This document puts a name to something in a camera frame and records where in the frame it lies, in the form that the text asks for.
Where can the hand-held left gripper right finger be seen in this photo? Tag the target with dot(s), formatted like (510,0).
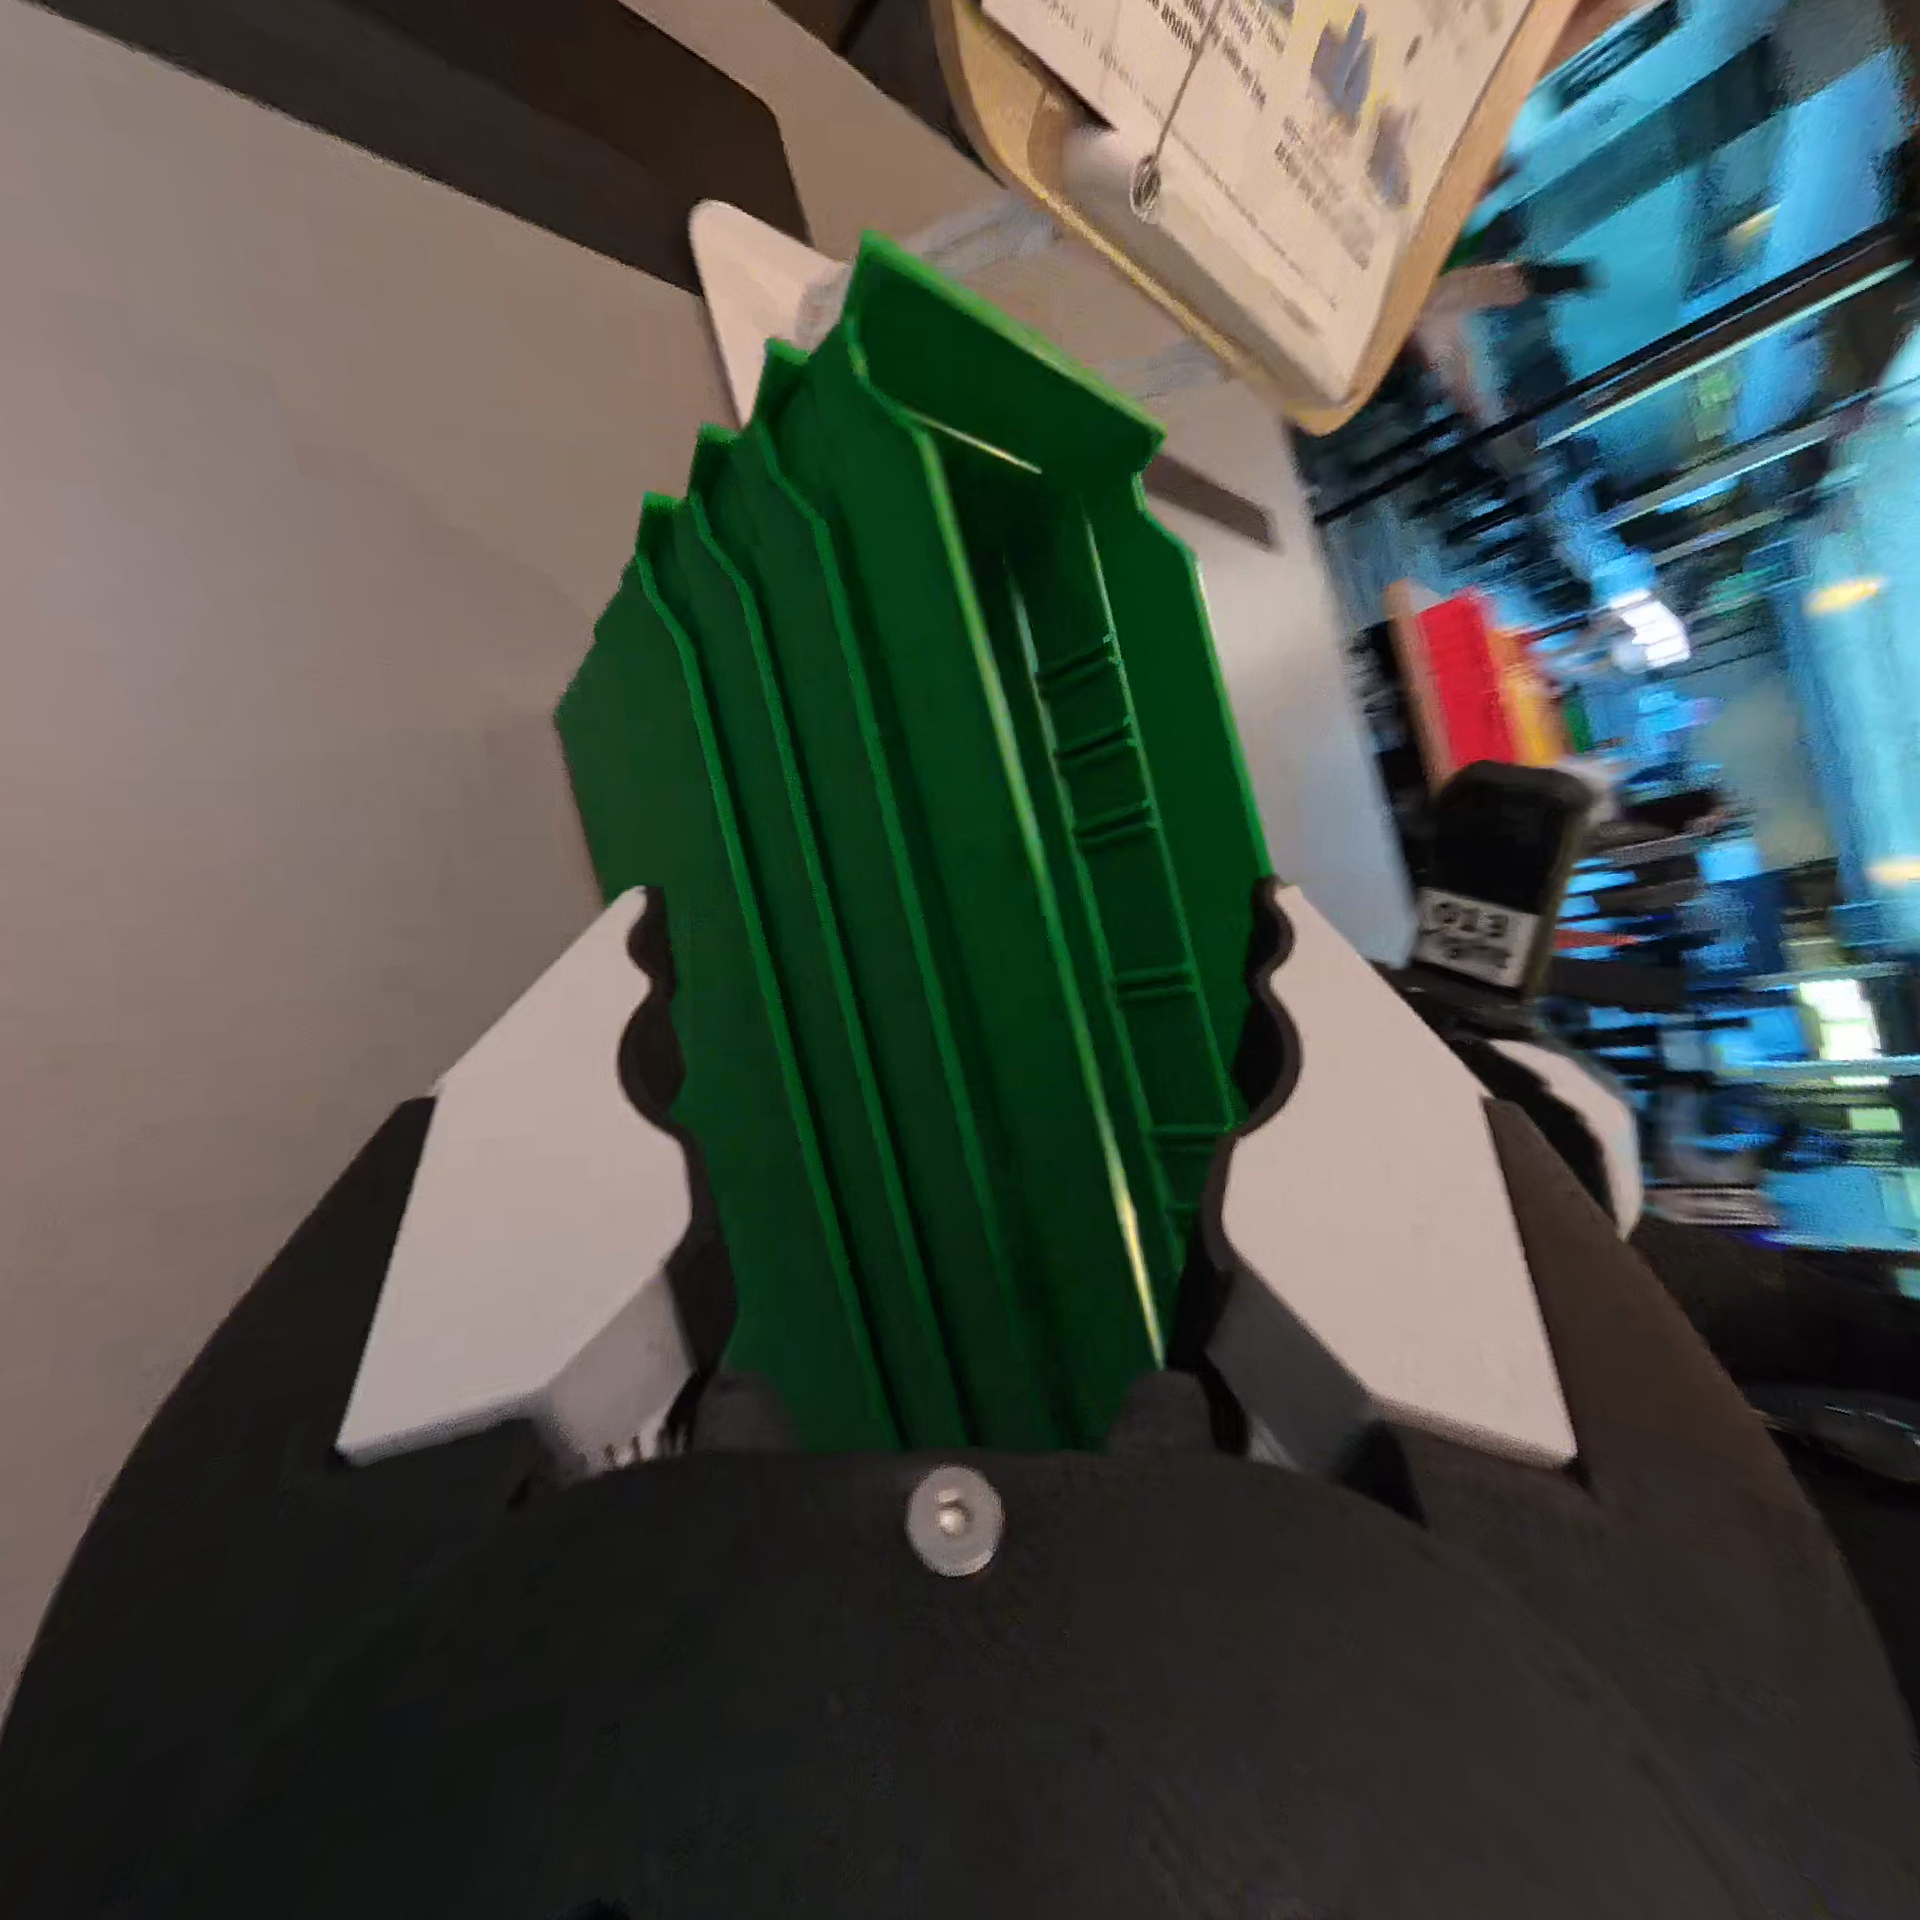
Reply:
(1381,1201)

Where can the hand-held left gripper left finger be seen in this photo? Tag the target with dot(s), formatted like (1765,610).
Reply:
(524,1201)

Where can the green plastic bin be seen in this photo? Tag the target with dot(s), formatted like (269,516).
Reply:
(874,902)
(779,902)
(645,779)

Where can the stack of green plastic bins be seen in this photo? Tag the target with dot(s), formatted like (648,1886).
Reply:
(973,810)

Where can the tan board with printed sheet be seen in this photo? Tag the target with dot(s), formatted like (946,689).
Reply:
(1395,135)

